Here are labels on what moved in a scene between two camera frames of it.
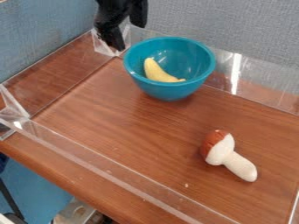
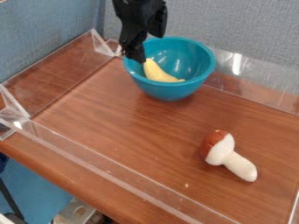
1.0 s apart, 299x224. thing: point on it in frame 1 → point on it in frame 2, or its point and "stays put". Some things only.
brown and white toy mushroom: [218, 150] stays put
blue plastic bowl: [182, 57] stays put
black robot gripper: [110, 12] → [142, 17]
